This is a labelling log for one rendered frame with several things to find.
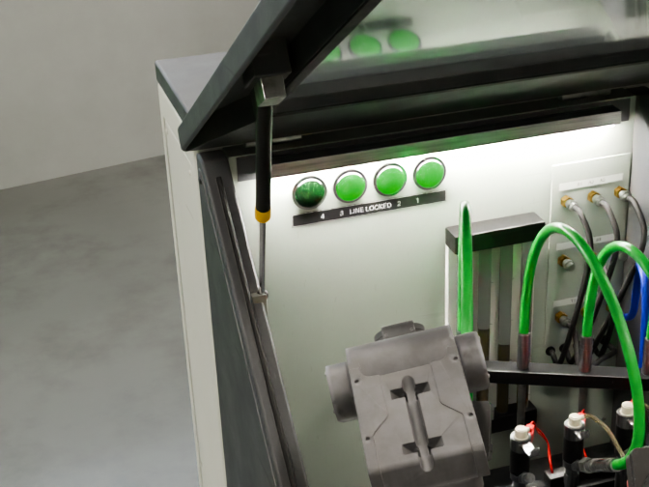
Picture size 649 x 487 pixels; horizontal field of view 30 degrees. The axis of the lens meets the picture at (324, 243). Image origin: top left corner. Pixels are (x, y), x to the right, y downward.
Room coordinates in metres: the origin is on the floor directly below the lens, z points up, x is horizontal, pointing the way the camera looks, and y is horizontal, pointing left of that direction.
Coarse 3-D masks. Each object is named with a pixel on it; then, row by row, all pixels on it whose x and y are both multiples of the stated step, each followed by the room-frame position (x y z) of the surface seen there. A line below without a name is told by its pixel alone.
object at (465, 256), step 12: (468, 204) 1.40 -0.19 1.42; (468, 216) 1.36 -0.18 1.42; (468, 228) 1.33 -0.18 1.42; (468, 240) 1.31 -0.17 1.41; (468, 252) 1.29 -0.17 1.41; (468, 264) 1.28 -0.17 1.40; (468, 276) 1.26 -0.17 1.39; (468, 288) 1.25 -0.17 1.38; (468, 300) 1.23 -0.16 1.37; (468, 312) 1.22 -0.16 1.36; (468, 324) 1.21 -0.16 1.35
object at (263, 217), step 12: (264, 108) 1.23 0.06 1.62; (264, 120) 1.24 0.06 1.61; (264, 132) 1.24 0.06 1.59; (264, 144) 1.25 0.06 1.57; (264, 156) 1.26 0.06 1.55; (264, 168) 1.27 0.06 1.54; (264, 180) 1.28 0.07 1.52; (264, 192) 1.29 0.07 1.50; (264, 204) 1.30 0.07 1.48; (264, 216) 1.30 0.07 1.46; (264, 228) 1.32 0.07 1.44; (264, 240) 1.33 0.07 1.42; (264, 252) 1.34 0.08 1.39; (264, 264) 1.35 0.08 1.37; (264, 276) 1.36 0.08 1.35; (264, 288) 1.37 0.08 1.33; (252, 300) 1.37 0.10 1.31; (264, 300) 1.38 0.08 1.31
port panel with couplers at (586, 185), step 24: (552, 168) 1.66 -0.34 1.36; (576, 168) 1.67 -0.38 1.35; (600, 168) 1.68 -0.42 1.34; (624, 168) 1.69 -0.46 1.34; (552, 192) 1.66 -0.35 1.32; (576, 192) 1.67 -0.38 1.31; (600, 192) 1.68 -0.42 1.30; (624, 192) 1.67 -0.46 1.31; (552, 216) 1.66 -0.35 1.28; (576, 216) 1.67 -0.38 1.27; (600, 216) 1.68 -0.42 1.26; (624, 216) 1.69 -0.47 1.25; (552, 240) 1.66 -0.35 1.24; (600, 240) 1.68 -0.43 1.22; (552, 264) 1.66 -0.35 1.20; (576, 264) 1.67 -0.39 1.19; (552, 288) 1.66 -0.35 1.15; (576, 288) 1.67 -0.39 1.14; (600, 288) 1.68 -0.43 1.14; (552, 312) 1.66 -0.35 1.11; (600, 312) 1.68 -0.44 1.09; (552, 336) 1.66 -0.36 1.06
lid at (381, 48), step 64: (320, 0) 1.10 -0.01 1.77; (384, 0) 1.06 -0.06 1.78; (448, 0) 1.10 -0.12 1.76; (512, 0) 1.15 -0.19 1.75; (576, 0) 1.20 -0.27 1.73; (640, 0) 1.26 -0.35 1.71; (256, 64) 1.18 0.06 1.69; (320, 64) 1.26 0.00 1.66; (384, 64) 1.32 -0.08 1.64; (448, 64) 1.39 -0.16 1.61; (512, 64) 1.47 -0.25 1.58; (576, 64) 1.52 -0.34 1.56; (640, 64) 1.55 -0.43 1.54; (192, 128) 1.43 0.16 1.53; (320, 128) 1.56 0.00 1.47
